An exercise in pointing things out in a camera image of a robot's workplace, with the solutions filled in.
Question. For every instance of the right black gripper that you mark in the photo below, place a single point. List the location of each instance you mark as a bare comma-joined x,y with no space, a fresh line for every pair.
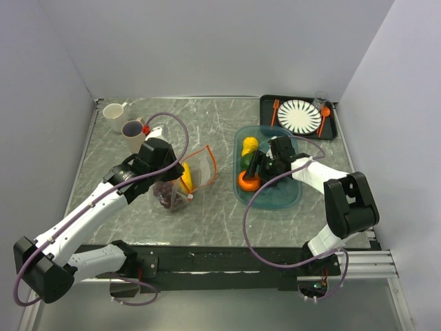
258,158

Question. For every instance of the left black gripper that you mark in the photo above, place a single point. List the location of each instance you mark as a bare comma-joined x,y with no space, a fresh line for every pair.
175,172

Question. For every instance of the purple grape bunch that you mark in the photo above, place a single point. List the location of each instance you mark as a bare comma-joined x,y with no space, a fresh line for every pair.
168,195

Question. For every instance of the clear zip top bag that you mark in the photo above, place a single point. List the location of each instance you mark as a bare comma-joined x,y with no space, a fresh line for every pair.
203,168

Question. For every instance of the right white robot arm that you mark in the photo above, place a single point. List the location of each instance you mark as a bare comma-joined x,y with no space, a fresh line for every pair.
350,207

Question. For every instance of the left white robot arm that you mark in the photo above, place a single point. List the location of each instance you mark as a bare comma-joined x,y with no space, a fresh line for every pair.
50,264

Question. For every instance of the green lime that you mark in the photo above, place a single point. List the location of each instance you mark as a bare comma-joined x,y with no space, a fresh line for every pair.
246,161

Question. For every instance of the orange mandarin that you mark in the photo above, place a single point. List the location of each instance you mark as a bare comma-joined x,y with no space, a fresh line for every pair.
251,184

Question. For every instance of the yellow pear-shaped gourd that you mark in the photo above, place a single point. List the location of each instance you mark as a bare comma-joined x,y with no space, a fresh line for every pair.
250,144

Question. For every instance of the beige mug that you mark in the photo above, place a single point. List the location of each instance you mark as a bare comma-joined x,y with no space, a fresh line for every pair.
133,134

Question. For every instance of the teal plastic tray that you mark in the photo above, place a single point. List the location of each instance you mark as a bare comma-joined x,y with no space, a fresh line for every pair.
286,192

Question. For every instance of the white mug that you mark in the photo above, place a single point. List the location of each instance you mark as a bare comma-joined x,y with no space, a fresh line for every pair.
116,116

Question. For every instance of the orange plastic fork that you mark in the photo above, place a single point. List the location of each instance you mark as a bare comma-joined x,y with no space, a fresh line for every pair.
275,109

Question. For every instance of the striped white plate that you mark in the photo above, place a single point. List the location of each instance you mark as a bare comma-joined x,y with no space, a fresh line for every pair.
299,117

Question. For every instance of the orange plastic spoon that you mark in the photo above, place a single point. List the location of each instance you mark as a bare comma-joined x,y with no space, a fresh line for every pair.
325,112

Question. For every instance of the clear drinking glass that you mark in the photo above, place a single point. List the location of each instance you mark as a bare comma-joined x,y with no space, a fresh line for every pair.
319,100

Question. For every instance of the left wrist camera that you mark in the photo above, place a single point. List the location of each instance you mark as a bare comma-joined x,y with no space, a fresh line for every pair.
158,132

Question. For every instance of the black base frame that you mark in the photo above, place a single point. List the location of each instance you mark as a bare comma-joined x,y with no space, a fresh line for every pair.
172,268

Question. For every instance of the aluminium rail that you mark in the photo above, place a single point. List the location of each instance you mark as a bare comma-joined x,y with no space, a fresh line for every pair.
362,265

